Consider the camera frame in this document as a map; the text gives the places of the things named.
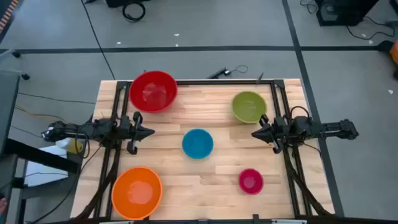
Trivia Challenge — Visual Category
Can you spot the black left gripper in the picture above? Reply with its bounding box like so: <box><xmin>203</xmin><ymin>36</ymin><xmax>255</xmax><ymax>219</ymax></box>
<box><xmin>123</xmin><ymin>111</ymin><xmax>155</xmax><ymax>156</ymax></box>

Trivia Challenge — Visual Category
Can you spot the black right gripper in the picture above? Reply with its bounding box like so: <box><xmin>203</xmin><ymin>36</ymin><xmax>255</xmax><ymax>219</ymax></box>
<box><xmin>251</xmin><ymin>114</ymin><xmax>285</xmax><ymax>155</ymax></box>

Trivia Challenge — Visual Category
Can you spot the green bowl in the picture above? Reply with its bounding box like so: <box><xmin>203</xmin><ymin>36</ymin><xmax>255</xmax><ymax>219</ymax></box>
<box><xmin>231</xmin><ymin>91</ymin><xmax>268</xmax><ymax>124</ymax></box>

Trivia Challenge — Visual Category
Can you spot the large red bowl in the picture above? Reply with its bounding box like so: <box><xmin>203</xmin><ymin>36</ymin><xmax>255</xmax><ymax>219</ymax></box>
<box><xmin>129</xmin><ymin>70</ymin><xmax>178</xmax><ymax>113</ymax></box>

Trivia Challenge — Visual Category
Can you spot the small magenta bowl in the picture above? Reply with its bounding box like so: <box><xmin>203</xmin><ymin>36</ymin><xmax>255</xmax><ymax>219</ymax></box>
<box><xmin>238</xmin><ymin>168</ymin><xmax>265</xmax><ymax>195</ymax></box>

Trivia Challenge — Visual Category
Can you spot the blue bowl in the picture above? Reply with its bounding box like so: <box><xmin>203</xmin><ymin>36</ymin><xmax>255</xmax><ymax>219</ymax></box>
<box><xmin>182</xmin><ymin>128</ymin><xmax>215</xmax><ymax>160</ymax></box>

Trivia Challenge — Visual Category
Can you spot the large orange bowl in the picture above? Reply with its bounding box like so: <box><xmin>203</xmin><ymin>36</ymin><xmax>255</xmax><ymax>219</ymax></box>
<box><xmin>111</xmin><ymin>166</ymin><xmax>164</xmax><ymax>221</ymax></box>

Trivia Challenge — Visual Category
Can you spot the yellow and white container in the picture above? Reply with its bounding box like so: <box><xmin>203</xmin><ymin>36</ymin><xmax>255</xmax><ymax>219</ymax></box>
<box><xmin>55</xmin><ymin>138</ymin><xmax>85</xmax><ymax>155</ymax></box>

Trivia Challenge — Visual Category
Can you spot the black beam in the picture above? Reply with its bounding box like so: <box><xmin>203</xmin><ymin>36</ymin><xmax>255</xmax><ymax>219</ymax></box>
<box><xmin>2</xmin><ymin>138</ymin><xmax>81</xmax><ymax>174</ymax></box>

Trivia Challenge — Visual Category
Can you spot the black equipment box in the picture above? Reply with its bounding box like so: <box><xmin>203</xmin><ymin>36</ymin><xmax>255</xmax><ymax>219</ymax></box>
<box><xmin>315</xmin><ymin>0</ymin><xmax>381</xmax><ymax>27</ymax></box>

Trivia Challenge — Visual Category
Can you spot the orange object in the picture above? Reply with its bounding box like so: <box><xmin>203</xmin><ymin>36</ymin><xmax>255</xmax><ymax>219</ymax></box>
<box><xmin>389</xmin><ymin>40</ymin><xmax>398</xmax><ymax>65</ymax></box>

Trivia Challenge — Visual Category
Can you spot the black aluminium table frame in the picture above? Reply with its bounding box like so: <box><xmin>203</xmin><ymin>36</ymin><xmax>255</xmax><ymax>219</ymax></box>
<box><xmin>74</xmin><ymin>79</ymin><xmax>335</xmax><ymax>222</ymax></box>

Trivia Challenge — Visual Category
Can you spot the black power adapter with cable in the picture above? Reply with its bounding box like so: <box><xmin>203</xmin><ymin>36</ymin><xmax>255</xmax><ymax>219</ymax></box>
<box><xmin>206</xmin><ymin>65</ymin><xmax>249</xmax><ymax>80</ymax></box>

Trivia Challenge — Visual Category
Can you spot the long black floor cable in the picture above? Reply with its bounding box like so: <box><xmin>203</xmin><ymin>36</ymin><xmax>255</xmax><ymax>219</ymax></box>
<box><xmin>80</xmin><ymin>0</ymin><xmax>116</xmax><ymax>81</ymax></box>

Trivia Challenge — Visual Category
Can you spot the coiled black cable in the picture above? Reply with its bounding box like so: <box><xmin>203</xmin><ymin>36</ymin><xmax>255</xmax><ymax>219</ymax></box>
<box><xmin>121</xmin><ymin>1</ymin><xmax>147</xmax><ymax>24</ymax></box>

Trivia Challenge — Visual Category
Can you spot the thin black cable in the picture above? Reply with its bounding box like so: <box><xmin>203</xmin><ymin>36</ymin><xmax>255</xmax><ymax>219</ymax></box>
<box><xmin>345</xmin><ymin>15</ymin><xmax>396</xmax><ymax>41</ymax></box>

